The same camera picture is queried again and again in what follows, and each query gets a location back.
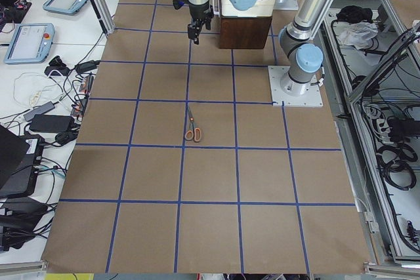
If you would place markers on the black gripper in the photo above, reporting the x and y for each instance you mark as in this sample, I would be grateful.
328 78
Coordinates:
199 12

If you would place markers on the orange grey handled scissors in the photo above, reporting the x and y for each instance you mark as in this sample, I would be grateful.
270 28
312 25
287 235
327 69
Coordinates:
193 132

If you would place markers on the dark wooden drawer cabinet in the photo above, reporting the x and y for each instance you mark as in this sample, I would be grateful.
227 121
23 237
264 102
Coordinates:
244 32

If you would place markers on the cream plastic tray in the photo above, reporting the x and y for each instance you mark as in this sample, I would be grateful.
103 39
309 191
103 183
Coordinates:
243 8

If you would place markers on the black cloth bundle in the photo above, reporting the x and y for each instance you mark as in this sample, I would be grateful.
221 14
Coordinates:
354 14

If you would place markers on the white crumpled cloth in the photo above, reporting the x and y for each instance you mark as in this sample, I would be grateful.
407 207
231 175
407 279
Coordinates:
359 35

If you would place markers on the grey usb hub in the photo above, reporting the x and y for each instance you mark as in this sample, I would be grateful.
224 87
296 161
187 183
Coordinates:
39 110

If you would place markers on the blue teach pendant near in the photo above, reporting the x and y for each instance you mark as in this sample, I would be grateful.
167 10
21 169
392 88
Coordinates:
30 43

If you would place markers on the black power adapter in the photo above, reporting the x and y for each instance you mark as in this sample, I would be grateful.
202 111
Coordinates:
51 123

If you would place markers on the black laptop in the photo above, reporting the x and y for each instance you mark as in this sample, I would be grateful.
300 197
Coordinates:
19 157

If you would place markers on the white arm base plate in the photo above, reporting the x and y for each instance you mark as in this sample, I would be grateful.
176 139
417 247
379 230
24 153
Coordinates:
287 93

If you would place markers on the aluminium side rack frame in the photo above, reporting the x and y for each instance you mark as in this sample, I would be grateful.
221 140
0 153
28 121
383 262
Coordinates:
375 98

